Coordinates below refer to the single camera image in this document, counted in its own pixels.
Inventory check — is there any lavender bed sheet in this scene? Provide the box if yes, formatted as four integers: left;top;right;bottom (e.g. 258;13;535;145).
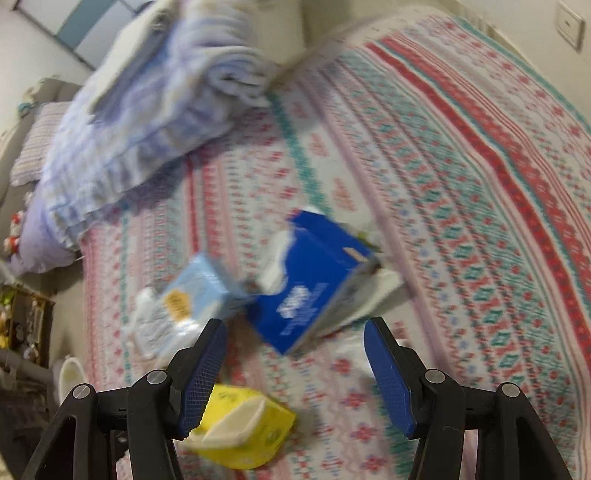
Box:
10;188;78;277

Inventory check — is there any dark blue carton box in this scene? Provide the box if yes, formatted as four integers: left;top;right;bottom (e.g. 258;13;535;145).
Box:
247;209;380;355

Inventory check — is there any light blue milk carton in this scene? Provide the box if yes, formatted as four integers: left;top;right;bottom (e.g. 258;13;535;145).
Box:
124;253;252;368

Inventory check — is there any white plastic trash basin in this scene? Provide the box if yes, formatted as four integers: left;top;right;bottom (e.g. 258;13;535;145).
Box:
53;356;87;404

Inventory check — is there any yellow drink carton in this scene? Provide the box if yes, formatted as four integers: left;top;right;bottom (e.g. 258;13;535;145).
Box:
181;384;297;470

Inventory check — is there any white wall switch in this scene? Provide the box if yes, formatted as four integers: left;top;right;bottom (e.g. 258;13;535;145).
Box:
554;1;586;51

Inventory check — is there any patterned woven bed mat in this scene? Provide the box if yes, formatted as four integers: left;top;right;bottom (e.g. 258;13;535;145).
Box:
83;6;590;479

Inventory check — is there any blue plaid folded quilt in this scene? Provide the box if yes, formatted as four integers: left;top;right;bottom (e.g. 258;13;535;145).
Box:
40;1;276;249

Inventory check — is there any wooden toy shelf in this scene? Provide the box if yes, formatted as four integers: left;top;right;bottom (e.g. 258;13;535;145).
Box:
0;283;54;367

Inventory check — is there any plaid pillow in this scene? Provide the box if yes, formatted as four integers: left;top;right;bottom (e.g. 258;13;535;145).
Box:
10;102;70;187

